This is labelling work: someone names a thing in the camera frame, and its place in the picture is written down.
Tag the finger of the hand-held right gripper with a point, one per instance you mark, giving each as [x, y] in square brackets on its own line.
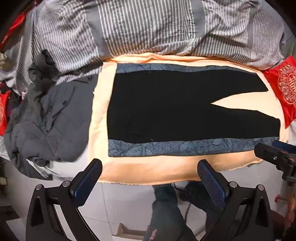
[283, 146]
[269, 153]

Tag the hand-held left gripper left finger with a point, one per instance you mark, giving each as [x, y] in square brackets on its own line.
[89, 183]

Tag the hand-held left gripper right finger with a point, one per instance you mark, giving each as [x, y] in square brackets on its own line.
[211, 185]

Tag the black pants with blue-grey bands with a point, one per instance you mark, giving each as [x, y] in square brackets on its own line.
[173, 104]

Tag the person's right leg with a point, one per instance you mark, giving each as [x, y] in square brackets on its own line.
[201, 197]

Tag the person's leg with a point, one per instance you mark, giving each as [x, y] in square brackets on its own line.
[201, 197]
[164, 213]

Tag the peach blanket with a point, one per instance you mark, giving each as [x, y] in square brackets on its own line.
[138, 169]

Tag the person's left leg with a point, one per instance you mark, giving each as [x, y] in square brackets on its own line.
[164, 213]

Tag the red embroidered cushion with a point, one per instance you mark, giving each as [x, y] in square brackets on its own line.
[284, 85]

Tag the cardboard box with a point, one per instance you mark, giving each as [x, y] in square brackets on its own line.
[129, 229]

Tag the dark grey jacket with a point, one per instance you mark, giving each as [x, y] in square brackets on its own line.
[57, 115]

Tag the red cloth at left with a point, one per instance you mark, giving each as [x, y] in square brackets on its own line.
[3, 111]

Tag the red cloth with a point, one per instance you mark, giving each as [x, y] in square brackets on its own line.
[3, 111]
[13, 27]

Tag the grey striped duvet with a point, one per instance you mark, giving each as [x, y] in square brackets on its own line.
[138, 27]

